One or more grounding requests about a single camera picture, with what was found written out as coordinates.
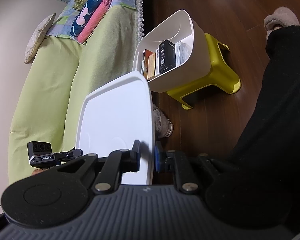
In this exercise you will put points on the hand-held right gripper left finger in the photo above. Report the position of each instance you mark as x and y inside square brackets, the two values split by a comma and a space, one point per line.
[136, 157]

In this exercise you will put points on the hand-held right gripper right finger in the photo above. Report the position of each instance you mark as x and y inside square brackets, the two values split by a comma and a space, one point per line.
[158, 157]

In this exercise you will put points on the white plastic tray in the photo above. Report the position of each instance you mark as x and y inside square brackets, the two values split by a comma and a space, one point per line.
[115, 115]

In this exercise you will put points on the tan medicine box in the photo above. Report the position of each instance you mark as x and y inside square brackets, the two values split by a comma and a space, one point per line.
[152, 65]

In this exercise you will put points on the orange and green medicine box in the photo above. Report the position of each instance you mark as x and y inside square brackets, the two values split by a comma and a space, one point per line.
[145, 60]

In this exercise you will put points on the black shaver box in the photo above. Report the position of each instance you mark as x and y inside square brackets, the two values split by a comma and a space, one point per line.
[167, 57]

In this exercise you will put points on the white plastic bin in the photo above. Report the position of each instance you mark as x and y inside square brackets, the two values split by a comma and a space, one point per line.
[202, 62]

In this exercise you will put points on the person's left hand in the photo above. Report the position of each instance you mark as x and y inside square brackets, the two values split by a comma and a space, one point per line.
[40, 172]

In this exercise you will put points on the grey fuzzy slipper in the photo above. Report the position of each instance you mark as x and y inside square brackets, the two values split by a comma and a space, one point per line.
[162, 122]
[280, 17]

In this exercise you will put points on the yellow plastic stool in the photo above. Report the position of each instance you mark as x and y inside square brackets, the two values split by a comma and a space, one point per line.
[215, 80]

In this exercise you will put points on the beige quilted cushion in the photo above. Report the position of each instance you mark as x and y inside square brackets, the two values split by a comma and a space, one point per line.
[37, 37]

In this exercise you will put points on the person's black trousers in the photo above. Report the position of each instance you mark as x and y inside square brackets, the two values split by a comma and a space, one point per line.
[277, 105]

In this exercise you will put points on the pink ribbed towel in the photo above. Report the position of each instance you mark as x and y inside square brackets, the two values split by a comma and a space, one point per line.
[97, 17]

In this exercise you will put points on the navy towel with pink print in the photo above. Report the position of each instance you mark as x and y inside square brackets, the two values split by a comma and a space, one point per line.
[87, 10]

